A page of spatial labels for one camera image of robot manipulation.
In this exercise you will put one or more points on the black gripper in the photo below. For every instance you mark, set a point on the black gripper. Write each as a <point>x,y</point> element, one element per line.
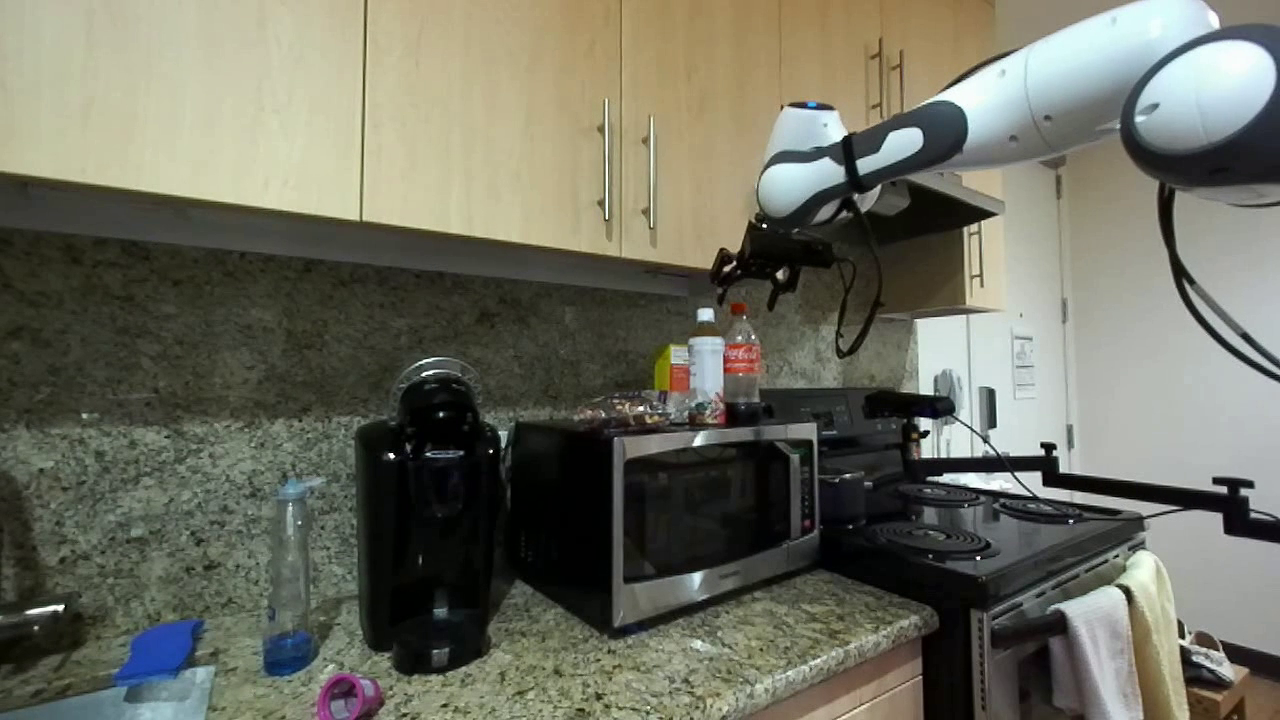
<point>793,251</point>

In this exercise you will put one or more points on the red label soda bottle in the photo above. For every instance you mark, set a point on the red label soda bottle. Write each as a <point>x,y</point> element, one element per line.
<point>742,363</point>

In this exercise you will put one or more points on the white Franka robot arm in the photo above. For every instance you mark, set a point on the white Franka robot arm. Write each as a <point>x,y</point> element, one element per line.
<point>1040,93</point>

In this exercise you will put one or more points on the clear plastic food bag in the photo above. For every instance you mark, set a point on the clear plastic food bag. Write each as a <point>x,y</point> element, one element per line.
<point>622,410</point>

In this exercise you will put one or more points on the stainless steel microwave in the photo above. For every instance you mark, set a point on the stainless steel microwave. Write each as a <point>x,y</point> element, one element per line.
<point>694,521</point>

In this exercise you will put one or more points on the clear plastic water bottle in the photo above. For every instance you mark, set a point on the clear plastic water bottle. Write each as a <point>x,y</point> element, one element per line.
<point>289,573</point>

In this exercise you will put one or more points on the white container red print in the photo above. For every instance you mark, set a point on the white container red print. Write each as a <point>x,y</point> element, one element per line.
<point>707,363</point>

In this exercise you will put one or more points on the yellow carton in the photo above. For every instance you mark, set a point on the yellow carton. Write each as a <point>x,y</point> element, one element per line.
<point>671,364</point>

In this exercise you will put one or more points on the dark range hood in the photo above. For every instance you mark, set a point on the dark range hood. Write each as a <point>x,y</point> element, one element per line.
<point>954,201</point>

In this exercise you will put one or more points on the white paper notice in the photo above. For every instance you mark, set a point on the white paper notice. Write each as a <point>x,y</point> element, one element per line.
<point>1020,364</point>

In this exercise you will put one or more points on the black electric stove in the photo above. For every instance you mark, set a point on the black electric stove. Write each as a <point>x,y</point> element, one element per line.
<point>986,544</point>

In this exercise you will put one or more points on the black coffee maker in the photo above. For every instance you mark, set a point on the black coffee maker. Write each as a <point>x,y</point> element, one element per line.
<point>431,532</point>

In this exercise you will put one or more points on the white hanging towel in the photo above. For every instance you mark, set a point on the white hanging towel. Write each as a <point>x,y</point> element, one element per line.
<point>1093,653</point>

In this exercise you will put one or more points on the yellow hanging towel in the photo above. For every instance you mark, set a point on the yellow hanging towel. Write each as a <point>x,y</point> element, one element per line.
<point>1156,627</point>

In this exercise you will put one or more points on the small pink object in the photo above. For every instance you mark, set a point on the small pink object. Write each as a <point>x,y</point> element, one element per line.
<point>348,699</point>

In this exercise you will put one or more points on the small pale grey item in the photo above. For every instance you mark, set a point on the small pale grey item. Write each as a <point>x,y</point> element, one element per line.
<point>1208,656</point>

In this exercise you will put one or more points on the small wooden stool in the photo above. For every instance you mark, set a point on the small wooden stool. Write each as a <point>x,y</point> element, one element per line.
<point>1221,702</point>

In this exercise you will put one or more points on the blue sponge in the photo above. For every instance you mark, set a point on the blue sponge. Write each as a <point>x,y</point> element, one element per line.
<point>156,651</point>

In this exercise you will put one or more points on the clear plastic tray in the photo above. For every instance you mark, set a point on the clear plastic tray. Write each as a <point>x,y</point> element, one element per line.
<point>123,702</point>

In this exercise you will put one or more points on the small wood wall cabinet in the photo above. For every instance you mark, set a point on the small wood wall cabinet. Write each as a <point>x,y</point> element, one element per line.
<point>934,275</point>

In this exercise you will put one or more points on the dark wall switch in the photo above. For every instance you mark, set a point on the dark wall switch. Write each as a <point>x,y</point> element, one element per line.
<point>986,410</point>

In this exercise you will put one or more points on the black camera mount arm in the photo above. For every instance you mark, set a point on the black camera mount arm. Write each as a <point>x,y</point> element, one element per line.
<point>1122,480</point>

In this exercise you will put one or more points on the wide wood wall cabinet door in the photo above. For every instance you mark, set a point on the wide wood wall cabinet door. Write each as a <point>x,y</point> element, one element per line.
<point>175,93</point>

